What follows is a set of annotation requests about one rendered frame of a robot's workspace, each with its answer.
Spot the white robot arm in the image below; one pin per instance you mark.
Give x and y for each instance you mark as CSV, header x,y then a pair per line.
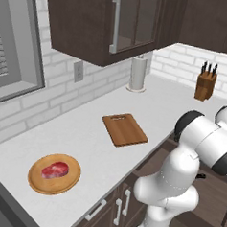
x,y
181,174

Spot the wooden cutting board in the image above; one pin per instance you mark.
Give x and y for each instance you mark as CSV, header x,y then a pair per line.
x,y
125,130

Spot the red raw meat steak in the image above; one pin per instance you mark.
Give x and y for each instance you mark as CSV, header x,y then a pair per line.
x,y
54,170

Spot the round wooden plate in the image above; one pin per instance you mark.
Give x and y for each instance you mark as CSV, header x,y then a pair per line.
x,y
65,182

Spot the wooden knife block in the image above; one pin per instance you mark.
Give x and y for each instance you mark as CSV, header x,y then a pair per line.
x,y
205,86

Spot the dark brown drawer front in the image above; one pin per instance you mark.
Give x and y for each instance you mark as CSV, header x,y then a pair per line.
x,y
101,223

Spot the open dark brown drawer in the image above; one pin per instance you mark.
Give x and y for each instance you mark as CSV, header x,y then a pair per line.
x,y
213,196

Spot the white paper towel roll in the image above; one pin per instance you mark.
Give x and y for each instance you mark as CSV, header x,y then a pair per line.
x,y
138,74

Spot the glass cupboard door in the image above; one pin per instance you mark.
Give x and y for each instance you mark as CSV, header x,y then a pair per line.
x,y
137,21

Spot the grey framed window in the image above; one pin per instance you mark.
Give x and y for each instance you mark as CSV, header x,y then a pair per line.
x,y
14,47

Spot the grey sink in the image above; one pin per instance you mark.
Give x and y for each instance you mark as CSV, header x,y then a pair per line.
x,y
0,203

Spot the grey wall outlet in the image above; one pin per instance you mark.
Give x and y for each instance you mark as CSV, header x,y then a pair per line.
x,y
78,71

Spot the dark brown wall cupboard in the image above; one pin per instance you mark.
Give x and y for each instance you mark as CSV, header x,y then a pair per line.
x,y
80,23

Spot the dark brown corner wall cupboards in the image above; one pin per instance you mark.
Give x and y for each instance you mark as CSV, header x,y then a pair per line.
x,y
211,20

